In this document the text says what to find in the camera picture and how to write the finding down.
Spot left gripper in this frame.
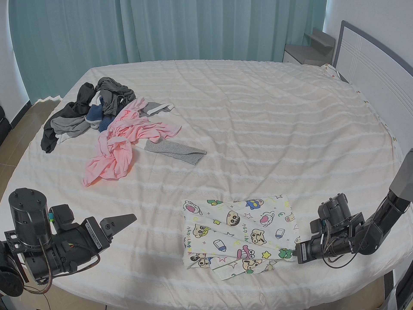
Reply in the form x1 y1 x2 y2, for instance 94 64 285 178
61 213 137 261

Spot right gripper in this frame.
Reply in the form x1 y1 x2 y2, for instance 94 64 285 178
295 240 325 265

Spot white printed pyjama top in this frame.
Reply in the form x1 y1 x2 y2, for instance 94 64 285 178
181 194 301 281

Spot pile of clothes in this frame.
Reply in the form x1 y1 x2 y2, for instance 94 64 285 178
40 77 136 153

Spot pink garment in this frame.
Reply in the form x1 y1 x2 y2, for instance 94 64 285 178
82 97 182 187

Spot grey knitted garment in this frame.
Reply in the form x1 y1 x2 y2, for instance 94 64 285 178
136 140 208 166

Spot grey white-trimmed garment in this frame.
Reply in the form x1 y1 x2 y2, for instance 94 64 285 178
143 102 175 115

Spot bed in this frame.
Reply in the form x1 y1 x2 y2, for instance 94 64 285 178
0 20 413 310

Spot white printed pillow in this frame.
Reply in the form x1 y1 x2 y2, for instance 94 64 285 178
320 63 341 78

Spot grey bedside table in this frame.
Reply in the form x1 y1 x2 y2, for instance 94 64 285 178
283 28 336 65

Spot blue-green curtain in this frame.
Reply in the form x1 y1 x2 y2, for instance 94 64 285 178
10 0 330 104

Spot black cable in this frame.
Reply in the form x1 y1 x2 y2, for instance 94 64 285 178
23 234 100 295
322 234 355 269

